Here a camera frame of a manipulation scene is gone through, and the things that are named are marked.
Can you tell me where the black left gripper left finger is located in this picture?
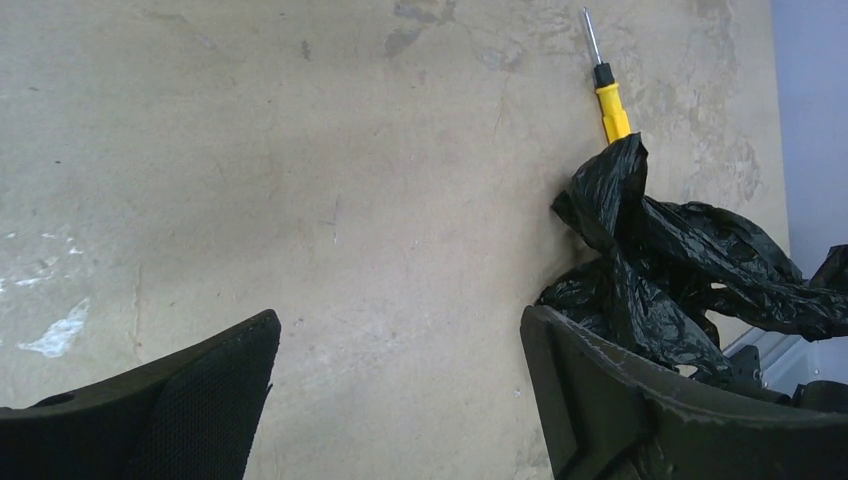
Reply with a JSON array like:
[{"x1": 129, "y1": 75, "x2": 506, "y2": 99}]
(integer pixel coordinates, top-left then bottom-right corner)
[{"x1": 1, "y1": 310, "x2": 281, "y2": 479}]

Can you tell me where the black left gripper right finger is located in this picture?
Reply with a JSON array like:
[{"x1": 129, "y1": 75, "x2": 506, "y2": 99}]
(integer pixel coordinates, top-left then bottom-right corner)
[{"x1": 520, "y1": 306, "x2": 847, "y2": 479}]

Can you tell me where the black plastic trash bag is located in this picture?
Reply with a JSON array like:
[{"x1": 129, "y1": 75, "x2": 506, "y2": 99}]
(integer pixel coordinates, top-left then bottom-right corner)
[{"x1": 538, "y1": 133, "x2": 847, "y2": 386}]

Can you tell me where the yellow handled screwdriver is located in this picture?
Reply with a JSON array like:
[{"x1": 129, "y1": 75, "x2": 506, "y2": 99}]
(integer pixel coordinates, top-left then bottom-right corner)
[{"x1": 582, "y1": 7, "x2": 632, "y2": 144}]

